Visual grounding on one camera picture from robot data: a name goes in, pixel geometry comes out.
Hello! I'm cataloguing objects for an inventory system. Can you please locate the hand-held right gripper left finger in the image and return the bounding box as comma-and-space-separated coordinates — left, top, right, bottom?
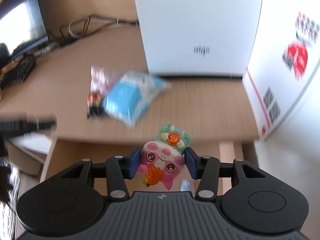
60, 146, 142, 201

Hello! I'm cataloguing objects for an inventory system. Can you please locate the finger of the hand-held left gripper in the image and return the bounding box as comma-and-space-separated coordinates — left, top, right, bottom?
0, 115, 57, 138

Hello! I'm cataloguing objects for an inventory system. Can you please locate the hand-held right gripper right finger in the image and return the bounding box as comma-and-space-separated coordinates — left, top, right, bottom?
184, 146, 266, 200

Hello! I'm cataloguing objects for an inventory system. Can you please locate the pink pig toy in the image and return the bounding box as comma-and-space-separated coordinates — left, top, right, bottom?
136, 124, 192, 191

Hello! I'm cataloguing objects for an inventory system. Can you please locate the white desk drawer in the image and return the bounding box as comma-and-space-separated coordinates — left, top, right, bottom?
39, 139, 259, 198

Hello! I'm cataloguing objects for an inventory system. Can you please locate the blue plastic packet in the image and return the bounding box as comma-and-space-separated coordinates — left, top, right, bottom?
103, 70, 173, 128

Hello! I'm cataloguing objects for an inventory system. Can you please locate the black doll keychain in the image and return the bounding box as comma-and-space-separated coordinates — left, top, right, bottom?
86, 91, 107, 120

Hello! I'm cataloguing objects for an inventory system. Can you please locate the pink lace cloth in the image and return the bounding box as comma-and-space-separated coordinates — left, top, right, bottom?
90, 66, 118, 96

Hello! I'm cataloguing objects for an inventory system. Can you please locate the black keyboard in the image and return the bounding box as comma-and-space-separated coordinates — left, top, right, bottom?
0, 54, 37, 89

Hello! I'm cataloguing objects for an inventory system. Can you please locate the dark cloth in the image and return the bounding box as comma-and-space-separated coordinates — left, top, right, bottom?
0, 135, 15, 205

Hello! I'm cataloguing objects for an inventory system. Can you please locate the black rounded object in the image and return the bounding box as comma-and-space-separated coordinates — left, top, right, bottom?
0, 42, 10, 68

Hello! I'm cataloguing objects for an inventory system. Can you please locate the black computer monitor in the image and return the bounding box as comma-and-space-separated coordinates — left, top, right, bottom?
0, 0, 49, 58

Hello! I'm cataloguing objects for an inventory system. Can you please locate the white box with red print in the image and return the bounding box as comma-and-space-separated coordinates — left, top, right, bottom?
242, 0, 320, 141

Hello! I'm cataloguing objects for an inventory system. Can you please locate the white computer case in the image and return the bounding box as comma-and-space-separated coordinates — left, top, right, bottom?
131, 0, 265, 78

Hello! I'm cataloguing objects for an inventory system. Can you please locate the black cable bundle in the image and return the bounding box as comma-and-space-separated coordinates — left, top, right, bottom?
37, 15, 139, 55

